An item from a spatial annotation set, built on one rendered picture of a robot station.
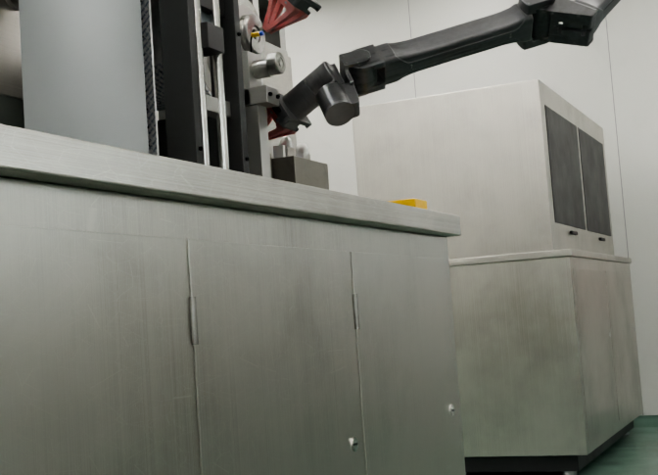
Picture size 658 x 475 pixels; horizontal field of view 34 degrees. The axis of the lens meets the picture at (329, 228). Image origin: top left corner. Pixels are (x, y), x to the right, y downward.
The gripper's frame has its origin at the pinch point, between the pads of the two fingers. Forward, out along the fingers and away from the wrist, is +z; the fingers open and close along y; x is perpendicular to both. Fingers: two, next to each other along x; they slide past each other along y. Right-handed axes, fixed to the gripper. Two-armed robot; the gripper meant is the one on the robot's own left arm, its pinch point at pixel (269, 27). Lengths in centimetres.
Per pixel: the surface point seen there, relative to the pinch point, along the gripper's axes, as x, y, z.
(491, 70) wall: 119, 447, -5
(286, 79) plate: 34, 84, 20
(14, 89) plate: 15.8, -28.0, 35.3
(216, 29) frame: -13.8, -36.2, 0.1
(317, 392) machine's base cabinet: -64, -37, 26
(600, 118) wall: 51, 448, -26
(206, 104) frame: -22.3, -39.2, 8.6
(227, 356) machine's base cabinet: -60, -62, 22
